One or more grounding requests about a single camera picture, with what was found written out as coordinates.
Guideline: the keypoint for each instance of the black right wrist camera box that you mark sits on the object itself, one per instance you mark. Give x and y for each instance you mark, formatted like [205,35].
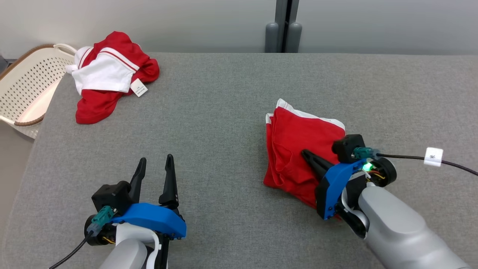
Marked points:
[347,147]

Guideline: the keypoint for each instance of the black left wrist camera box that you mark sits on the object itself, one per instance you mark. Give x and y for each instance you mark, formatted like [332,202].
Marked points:
[112,194]

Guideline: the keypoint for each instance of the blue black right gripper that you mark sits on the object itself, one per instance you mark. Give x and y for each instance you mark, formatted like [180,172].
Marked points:
[332,183]

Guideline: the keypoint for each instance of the red white jersey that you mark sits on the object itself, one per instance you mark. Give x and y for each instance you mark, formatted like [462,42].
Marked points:
[97,108]

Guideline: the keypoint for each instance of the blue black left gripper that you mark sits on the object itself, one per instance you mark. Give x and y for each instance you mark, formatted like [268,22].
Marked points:
[157,220]

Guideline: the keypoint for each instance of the red shorts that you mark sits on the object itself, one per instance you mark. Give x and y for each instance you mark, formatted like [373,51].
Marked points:
[295,149]

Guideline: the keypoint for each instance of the grey metal wall post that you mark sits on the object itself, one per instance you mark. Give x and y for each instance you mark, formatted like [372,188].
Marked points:
[278,18]

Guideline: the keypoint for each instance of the cream perforated laundry basket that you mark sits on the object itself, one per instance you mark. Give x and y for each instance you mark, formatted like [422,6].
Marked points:
[26,86]

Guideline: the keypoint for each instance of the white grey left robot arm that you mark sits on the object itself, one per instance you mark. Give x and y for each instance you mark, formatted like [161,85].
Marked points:
[129,250]

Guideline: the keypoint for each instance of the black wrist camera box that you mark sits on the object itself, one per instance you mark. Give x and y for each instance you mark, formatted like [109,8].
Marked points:
[112,194]
[347,147]

